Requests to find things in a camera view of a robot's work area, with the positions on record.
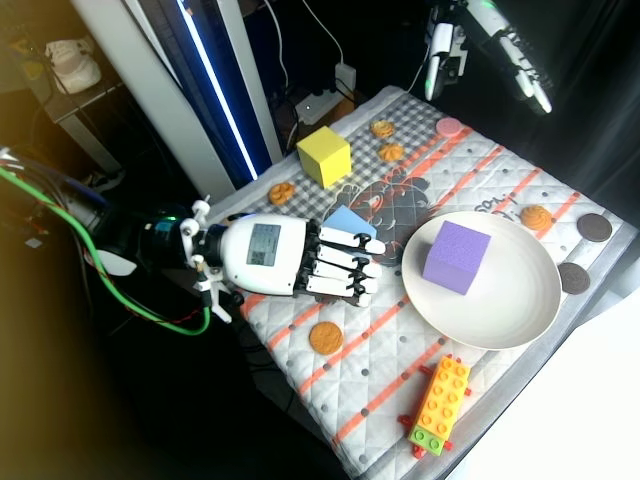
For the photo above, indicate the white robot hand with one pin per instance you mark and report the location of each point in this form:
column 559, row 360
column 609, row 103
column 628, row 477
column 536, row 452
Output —
column 520, row 55
column 265, row 255

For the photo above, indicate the round orange biscuit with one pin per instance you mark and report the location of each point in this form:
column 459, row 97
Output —
column 325, row 338

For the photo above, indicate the pink sandwich cookie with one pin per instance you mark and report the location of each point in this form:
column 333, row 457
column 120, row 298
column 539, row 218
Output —
column 448, row 126

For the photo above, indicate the white plug adapter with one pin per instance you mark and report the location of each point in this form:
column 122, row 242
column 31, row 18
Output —
column 345, row 75

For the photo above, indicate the swirl butter cookie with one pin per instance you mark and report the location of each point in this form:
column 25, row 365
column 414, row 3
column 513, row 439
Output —
column 391, row 152

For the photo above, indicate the light blue block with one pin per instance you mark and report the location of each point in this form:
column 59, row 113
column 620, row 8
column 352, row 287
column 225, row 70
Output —
column 345, row 219

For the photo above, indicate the white power strip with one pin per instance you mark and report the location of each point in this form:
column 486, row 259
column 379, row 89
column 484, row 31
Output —
column 315, row 107

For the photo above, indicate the dark chocolate sandwich cookie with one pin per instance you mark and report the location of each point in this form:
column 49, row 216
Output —
column 573, row 278
column 594, row 227

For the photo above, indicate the white shoe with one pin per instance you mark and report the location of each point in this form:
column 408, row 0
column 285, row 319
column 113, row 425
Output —
column 72, row 65

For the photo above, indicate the toy brick train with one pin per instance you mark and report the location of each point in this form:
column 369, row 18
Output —
column 442, row 400

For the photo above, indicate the grey quilt with bear print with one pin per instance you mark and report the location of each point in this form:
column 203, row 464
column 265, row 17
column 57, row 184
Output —
column 350, row 350

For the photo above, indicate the pretzel butter cookie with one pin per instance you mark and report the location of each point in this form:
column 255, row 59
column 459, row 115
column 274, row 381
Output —
column 281, row 193

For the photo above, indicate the yellow foam cube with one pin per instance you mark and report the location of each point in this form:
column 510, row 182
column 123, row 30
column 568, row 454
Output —
column 322, row 155

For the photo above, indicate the purple foam cube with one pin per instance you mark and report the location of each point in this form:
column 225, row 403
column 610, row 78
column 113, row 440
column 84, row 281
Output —
column 455, row 257

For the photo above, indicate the grey metal shelf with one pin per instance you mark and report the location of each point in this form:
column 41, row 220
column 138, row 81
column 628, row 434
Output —
column 75, row 107

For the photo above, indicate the white stand column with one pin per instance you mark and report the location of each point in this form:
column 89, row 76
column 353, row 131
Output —
column 150, row 100

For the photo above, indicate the orange swirl cookie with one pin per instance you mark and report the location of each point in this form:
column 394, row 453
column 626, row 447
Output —
column 536, row 217

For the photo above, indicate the white round plate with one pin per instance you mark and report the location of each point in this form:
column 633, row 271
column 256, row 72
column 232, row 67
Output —
column 510, row 300

